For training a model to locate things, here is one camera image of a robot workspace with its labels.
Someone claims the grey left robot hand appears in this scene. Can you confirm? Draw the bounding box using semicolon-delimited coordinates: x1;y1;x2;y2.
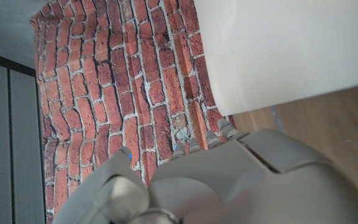
53;118;358;224

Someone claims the thin beige folder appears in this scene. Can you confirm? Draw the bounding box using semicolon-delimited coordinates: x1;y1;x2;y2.
193;0;358;117

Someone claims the red brick print backdrop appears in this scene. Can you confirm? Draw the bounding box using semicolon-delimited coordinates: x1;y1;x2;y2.
29;0;236;224

